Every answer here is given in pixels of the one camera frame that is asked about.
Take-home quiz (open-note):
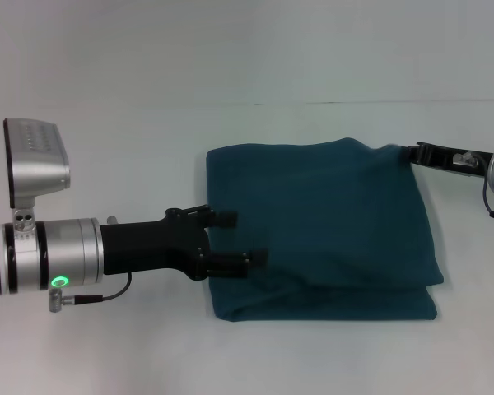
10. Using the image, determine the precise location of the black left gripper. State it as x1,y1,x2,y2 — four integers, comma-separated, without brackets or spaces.
100,204,270,283

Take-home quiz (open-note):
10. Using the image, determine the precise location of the right arm cable with plugs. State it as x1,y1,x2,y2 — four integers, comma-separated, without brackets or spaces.
454,151,494,225

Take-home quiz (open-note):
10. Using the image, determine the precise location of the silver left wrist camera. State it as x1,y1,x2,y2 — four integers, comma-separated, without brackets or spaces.
2,118,72,209

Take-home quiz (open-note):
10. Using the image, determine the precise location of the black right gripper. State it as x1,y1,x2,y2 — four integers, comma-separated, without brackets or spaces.
399,142,494,178

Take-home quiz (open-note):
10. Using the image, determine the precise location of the left arm cable with plugs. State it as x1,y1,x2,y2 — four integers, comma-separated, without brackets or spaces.
49,213,133,314

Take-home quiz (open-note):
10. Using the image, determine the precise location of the arm cable with plugs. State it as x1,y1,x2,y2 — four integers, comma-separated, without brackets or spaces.
49,213,133,314
454,151,494,225

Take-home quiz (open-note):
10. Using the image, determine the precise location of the teal blue shirt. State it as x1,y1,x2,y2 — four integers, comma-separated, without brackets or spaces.
205,137,445,324

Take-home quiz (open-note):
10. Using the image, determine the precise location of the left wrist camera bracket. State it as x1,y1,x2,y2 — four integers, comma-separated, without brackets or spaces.
11,205,37,242

